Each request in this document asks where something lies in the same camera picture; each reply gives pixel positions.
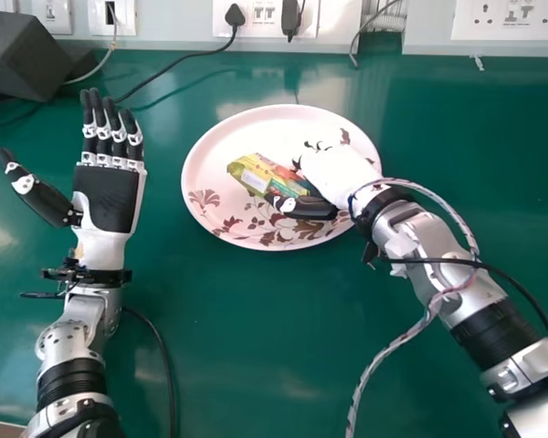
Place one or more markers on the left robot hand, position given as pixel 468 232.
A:
pixel 105 196

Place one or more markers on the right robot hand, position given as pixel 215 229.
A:
pixel 342 178

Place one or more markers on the yellow-green biscuit packet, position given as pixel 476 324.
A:
pixel 256 171

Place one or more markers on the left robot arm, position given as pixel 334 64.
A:
pixel 73 388

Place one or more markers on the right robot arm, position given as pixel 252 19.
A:
pixel 438 255

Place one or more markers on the plate with brown leaf pattern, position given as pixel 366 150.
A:
pixel 237 150

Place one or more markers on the black power adapter plug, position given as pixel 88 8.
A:
pixel 290 18

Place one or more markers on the black box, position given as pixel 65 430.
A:
pixel 18 50

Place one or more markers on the small white tag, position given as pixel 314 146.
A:
pixel 477 61

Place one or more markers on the white socket strip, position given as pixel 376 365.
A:
pixel 173 23

